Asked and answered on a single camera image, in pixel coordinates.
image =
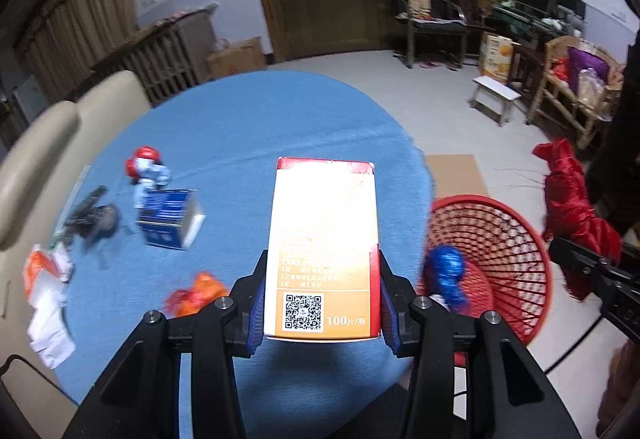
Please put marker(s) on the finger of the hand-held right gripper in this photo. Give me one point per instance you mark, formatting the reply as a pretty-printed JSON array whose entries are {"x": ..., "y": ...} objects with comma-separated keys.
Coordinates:
[{"x": 580, "y": 259}]

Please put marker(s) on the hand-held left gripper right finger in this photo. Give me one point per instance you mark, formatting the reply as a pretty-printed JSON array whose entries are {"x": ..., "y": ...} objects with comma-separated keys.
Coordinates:
[{"x": 387, "y": 314}]

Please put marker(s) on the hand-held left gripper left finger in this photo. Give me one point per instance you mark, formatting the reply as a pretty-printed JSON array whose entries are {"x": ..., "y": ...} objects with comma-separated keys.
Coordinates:
[{"x": 255, "y": 314}]

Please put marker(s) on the red plastic bag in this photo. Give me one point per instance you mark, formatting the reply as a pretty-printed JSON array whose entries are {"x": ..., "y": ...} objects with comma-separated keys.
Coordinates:
[{"x": 200, "y": 291}]

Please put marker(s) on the red plastic mesh basket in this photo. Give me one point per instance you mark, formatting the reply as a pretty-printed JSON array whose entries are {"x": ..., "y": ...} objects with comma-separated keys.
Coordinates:
[{"x": 500, "y": 239}]

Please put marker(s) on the orange and white medicine box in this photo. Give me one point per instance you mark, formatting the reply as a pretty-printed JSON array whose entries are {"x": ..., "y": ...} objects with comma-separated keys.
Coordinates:
[{"x": 320, "y": 229}]

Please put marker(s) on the small blue and white carton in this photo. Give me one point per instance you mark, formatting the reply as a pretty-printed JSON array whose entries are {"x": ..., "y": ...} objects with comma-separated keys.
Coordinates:
[{"x": 165, "y": 219}]

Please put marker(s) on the red cloth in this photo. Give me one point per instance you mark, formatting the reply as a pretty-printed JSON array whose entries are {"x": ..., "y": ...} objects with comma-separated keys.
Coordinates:
[{"x": 570, "y": 199}]

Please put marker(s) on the person's dark jacket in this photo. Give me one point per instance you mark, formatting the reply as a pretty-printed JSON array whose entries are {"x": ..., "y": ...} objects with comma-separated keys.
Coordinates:
[{"x": 620, "y": 144}]

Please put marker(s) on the flat cardboard sheet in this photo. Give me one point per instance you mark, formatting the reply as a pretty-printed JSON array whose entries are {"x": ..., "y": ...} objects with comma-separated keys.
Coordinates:
[{"x": 455, "y": 174}]

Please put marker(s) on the wicker chair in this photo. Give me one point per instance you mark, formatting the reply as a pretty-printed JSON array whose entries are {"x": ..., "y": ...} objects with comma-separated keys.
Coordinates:
[{"x": 550, "y": 89}]

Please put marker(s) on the dark plastic packet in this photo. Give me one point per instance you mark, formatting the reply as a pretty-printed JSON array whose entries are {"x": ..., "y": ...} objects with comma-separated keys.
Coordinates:
[{"x": 100, "y": 219}]

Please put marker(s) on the red and blue crumpled wrapper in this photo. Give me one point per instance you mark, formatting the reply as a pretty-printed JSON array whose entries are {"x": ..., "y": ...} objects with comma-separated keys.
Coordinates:
[{"x": 147, "y": 166}]

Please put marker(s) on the white small stool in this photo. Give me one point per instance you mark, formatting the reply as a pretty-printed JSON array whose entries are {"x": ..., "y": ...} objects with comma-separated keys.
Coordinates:
[{"x": 495, "y": 89}]

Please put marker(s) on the purple cushion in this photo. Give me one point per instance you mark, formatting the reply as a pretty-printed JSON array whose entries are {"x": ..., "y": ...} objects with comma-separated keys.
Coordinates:
[{"x": 587, "y": 66}]

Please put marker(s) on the white paper tissue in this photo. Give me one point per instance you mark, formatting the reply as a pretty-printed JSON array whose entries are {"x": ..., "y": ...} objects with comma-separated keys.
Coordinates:
[{"x": 50, "y": 334}]

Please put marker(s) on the orange printed carton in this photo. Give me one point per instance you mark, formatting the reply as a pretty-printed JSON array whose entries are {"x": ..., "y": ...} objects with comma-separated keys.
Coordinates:
[{"x": 495, "y": 56}]

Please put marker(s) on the orange and white tissue pack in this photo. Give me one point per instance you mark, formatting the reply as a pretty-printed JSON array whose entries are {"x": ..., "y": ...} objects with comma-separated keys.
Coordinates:
[{"x": 40, "y": 269}]

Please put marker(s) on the brown cardboard box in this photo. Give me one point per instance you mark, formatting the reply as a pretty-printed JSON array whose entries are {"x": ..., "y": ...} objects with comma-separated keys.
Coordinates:
[{"x": 235, "y": 59}]

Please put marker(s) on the beige leather armchair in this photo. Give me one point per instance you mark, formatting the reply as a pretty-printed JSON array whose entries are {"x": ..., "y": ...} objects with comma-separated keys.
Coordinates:
[{"x": 45, "y": 154}]

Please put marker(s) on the black armchair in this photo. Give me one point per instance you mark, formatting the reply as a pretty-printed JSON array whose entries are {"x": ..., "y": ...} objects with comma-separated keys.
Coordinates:
[{"x": 440, "y": 26}]

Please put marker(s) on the wooden radiator cover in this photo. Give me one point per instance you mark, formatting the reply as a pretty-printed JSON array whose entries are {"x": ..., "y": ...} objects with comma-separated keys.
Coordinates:
[{"x": 165, "y": 49}]

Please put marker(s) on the brown curtain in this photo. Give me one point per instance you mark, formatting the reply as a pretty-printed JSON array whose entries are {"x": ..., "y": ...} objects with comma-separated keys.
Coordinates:
[{"x": 75, "y": 9}]

